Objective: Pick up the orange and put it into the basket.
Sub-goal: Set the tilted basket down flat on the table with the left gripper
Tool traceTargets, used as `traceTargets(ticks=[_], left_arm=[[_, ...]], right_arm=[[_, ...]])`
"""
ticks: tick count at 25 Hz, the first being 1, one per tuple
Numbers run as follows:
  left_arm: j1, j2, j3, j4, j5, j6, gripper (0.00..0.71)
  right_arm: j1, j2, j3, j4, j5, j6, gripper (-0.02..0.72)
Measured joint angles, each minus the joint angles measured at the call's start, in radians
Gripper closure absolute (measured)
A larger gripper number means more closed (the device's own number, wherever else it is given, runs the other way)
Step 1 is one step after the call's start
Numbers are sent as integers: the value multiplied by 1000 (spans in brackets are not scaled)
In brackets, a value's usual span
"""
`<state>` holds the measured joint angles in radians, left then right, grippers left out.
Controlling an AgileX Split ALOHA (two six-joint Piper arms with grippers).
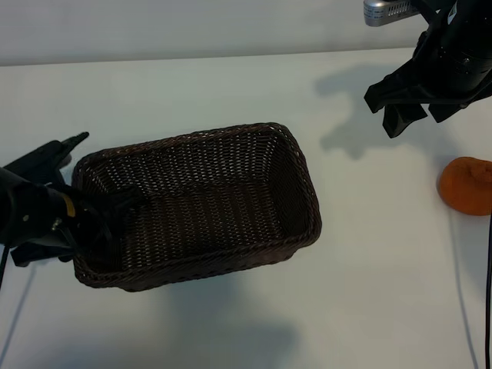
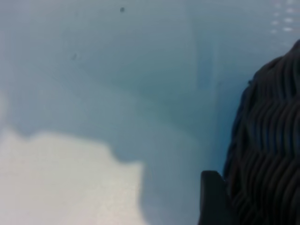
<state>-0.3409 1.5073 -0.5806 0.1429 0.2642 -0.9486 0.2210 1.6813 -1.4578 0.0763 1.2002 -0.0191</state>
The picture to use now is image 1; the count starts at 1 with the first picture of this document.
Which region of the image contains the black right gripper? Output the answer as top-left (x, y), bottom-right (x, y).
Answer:
top-left (364, 32), bottom-right (492, 138)

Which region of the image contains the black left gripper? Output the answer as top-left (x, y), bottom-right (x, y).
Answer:
top-left (57, 184), bottom-right (145, 266)

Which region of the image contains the orange fruit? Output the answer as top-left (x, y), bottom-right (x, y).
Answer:
top-left (437, 156), bottom-right (492, 217)

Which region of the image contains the dark brown woven basket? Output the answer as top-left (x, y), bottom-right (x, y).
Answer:
top-left (71, 121), bottom-right (323, 293)

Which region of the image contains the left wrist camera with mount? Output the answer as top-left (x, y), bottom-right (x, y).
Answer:
top-left (0, 131), bottom-right (90, 184)

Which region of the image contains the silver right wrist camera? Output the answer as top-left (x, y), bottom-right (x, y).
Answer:
top-left (363, 0), bottom-right (421, 28)

